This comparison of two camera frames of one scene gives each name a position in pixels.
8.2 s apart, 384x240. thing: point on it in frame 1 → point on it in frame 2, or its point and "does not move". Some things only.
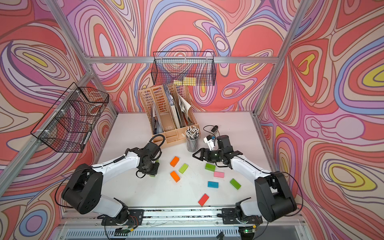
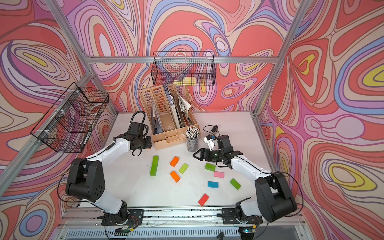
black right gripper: [202, 158] does not move
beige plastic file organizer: [169, 111] does not move
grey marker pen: [214, 129] does not move
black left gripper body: [152, 168] → [144, 143]
